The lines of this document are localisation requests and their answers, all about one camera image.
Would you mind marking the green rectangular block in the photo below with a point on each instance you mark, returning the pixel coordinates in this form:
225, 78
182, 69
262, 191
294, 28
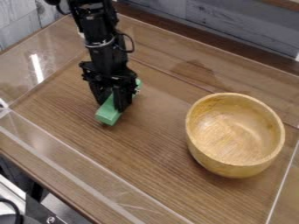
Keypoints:
107, 113

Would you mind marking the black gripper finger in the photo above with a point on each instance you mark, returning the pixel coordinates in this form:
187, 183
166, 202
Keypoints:
102, 92
123, 96

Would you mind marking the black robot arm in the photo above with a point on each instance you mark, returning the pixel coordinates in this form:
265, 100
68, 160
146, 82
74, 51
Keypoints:
97, 20

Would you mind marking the clear acrylic tray wall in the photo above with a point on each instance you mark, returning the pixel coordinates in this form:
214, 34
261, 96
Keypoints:
93, 189

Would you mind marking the brown wooden bowl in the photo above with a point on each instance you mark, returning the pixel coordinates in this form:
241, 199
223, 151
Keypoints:
235, 134

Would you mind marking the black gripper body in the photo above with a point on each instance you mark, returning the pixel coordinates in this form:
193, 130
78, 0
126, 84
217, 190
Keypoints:
107, 65

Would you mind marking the black metal bracket with screw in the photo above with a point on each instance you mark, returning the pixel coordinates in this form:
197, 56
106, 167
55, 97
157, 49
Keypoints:
38, 211

